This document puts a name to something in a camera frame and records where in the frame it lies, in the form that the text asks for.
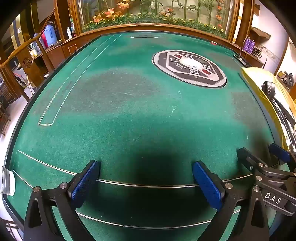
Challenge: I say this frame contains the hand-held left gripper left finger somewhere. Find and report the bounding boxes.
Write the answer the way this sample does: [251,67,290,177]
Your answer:
[23,160,102,241]

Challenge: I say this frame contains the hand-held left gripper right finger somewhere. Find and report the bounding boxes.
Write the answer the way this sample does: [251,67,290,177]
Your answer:
[192,160,270,241]

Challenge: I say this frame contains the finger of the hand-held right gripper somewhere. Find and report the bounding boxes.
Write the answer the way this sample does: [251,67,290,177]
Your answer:
[269,143,292,165]
[237,148,264,173]

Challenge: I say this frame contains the yellow rimmed white tray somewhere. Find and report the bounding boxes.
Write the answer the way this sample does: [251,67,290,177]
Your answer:
[240,67,296,151]

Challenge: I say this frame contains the clear glass jar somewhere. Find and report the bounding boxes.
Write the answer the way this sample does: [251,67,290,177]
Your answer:
[1,166,16,195]

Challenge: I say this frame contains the round mahjong table control panel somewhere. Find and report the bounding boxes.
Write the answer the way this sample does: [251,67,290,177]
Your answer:
[152,49,227,88]

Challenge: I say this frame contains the wooden chair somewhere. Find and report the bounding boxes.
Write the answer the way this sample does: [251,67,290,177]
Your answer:
[0,36,56,102]

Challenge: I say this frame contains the wooden divider cabinet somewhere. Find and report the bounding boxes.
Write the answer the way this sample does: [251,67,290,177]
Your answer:
[46,23,264,67]

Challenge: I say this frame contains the grey water jug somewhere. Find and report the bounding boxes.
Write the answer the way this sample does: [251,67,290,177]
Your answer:
[33,33,43,51]

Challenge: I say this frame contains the blue thermos jug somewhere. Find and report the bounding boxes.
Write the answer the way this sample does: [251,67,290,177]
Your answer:
[43,24,58,47]

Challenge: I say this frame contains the artificial flower display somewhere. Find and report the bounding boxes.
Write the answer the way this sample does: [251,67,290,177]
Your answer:
[79,0,234,39]

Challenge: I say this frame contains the wooden wall shelf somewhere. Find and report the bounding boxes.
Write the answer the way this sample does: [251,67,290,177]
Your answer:
[251,27,271,40]

